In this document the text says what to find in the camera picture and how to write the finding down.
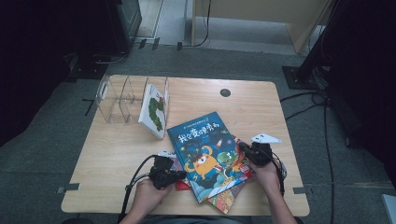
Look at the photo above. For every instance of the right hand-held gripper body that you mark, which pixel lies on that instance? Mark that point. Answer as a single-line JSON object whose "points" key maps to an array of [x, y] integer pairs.
{"points": [[261, 154]]}

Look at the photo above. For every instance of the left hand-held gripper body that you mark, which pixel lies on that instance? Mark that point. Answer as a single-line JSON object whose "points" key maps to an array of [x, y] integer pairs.
{"points": [[162, 174]]}

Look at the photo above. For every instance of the red picture book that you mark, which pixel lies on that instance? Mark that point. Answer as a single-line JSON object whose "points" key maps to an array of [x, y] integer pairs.
{"points": [[183, 186]]}

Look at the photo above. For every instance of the dark blue picture book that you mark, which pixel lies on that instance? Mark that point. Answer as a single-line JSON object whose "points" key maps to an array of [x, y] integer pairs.
{"points": [[199, 146]]}

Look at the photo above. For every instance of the light blue monster picture book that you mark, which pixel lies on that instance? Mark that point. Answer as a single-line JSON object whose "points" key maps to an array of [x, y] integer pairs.
{"points": [[225, 200]]}

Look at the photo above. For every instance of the white caterpillar board book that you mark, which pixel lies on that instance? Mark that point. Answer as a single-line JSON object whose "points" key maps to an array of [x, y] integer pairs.
{"points": [[155, 109]]}

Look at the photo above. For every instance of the clear acrylic book rack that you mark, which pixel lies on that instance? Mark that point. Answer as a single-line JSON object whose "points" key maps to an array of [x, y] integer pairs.
{"points": [[107, 102]]}

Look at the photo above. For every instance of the person's right hand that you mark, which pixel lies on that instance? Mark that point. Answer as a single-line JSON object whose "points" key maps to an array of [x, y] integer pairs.
{"points": [[267, 177]]}

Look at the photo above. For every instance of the person's left hand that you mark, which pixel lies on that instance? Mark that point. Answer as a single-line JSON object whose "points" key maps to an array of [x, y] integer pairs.
{"points": [[146, 196]]}

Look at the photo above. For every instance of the grey tape piece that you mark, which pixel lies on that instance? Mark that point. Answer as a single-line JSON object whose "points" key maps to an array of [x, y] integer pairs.
{"points": [[299, 190], [70, 187]]}

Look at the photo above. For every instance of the black round table grommet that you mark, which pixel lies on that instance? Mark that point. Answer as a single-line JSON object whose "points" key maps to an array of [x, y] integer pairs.
{"points": [[225, 92]]}

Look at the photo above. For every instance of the black metal stand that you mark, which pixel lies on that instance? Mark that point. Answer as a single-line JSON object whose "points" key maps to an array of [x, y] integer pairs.
{"points": [[295, 79]]}

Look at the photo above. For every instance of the black tape strip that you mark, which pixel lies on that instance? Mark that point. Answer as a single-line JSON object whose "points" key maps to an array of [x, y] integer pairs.
{"points": [[142, 43], [179, 46], [156, 43]]}

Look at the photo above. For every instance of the light grey box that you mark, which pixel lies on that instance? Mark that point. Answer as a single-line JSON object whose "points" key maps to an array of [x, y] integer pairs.
{"points": [[389, 210]]}

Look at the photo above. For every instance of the black curtain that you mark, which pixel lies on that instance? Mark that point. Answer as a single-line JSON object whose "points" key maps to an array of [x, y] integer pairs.
{"points": [[367, 62], [31, 46]]}

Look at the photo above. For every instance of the dark cabinet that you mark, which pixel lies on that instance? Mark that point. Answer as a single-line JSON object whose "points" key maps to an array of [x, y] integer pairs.
{"points": [[124, 25]]}

